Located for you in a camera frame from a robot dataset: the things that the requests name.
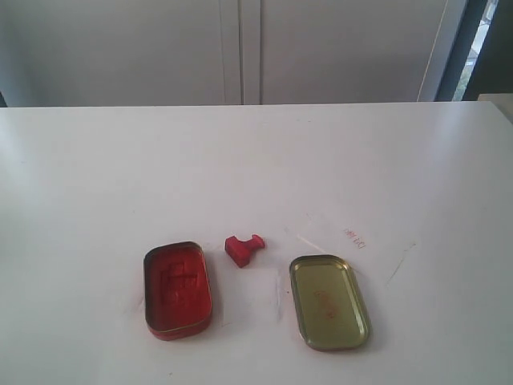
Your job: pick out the red stamp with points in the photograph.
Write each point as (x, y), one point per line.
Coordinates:
(241, 251)

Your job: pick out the red rectangular tray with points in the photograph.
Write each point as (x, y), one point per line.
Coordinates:
(177, 293)

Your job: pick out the gold tin lid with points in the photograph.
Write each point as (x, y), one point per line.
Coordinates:
(331, 313)

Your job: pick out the white cabinet doors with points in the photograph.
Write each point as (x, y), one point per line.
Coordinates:
(131, 53)

